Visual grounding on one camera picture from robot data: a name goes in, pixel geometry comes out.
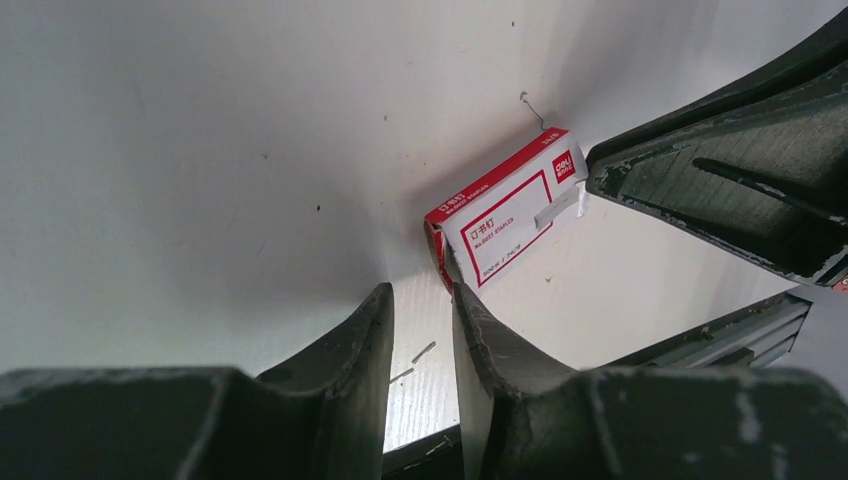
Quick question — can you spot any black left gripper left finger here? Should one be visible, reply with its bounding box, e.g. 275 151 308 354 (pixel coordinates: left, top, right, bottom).
1 283 394 479

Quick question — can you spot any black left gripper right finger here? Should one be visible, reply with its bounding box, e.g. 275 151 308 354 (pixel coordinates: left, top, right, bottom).
452 283 847 479

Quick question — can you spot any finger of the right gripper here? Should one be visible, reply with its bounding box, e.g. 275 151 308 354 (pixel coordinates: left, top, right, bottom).
586 13 847 287

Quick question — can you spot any red white staple box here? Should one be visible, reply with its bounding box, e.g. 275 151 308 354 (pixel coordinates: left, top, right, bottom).
424 127 589 293

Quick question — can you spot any staple bottom edge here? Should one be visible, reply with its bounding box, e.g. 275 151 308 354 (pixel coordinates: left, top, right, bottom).
389 368 415 385

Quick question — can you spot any loose staple strip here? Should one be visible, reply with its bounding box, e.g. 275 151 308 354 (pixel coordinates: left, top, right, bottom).
411 341 437 365

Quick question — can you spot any loose bent staple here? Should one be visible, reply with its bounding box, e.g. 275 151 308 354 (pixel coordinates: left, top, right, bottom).
519 91 546 131

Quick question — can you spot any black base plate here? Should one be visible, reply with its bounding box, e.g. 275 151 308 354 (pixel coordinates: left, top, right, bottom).
382 293 813 479

